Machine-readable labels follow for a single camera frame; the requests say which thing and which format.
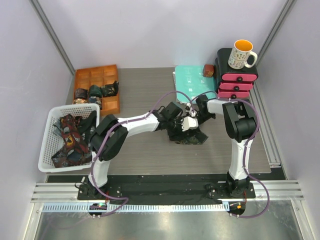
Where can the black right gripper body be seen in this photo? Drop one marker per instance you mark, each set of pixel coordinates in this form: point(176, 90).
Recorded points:
point(203, 118)

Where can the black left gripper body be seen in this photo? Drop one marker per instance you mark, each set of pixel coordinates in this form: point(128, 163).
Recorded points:
point(175, 128)

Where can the dark floral patterned tie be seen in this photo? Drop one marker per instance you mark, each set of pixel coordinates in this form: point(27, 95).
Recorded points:
point(189, 137)

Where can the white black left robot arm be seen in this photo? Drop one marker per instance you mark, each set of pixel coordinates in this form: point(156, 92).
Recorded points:
point(108, 138)

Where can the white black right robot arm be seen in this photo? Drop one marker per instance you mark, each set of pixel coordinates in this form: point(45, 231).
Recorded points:
point(241, 124)

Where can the teal booklet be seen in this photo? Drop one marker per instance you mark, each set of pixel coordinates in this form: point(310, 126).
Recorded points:
point(190, 80)

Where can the black pink drawer organizer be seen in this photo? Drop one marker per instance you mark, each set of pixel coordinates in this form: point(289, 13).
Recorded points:
point(232, 83)

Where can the small brown box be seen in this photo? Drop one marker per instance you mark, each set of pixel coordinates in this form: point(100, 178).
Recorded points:
point(208, 70)

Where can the floral mug orange inside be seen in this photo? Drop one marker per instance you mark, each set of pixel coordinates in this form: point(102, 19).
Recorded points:
point(240, 53)

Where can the rolled navy dotted tie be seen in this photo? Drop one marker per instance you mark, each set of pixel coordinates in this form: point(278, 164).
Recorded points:
point(95, 100)

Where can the black tie in basket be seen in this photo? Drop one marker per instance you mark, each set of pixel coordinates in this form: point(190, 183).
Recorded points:
point(87, 125)

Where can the rolled dark green tie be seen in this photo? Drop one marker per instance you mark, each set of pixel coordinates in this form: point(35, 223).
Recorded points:
point(95, 91)

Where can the orange wooden compartment tray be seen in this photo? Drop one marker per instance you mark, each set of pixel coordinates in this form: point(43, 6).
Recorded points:
point(99, 76)

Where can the rolled brown tie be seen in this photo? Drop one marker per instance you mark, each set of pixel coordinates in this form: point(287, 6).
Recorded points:
point(81, 93)

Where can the rolled gold floral tie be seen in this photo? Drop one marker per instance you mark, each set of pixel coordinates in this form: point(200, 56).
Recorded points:
point(79, 101)

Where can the red patterned tie in basket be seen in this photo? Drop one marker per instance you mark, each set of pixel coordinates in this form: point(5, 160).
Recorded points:
point(75, 151)

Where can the white plastic basket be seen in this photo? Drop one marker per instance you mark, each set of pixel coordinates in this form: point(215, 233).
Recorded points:
point(51, 142)

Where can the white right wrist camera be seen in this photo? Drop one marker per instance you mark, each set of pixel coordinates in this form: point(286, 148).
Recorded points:
point(190, 110)

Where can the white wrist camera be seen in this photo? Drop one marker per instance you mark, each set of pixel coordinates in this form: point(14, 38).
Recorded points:
point(189, 123)
point(190, 110)

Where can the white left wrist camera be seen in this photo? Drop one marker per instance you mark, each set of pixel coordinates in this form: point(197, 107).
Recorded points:
point(189, 123)

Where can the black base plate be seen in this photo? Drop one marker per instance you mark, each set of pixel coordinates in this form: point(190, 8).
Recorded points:
point(167, 189)

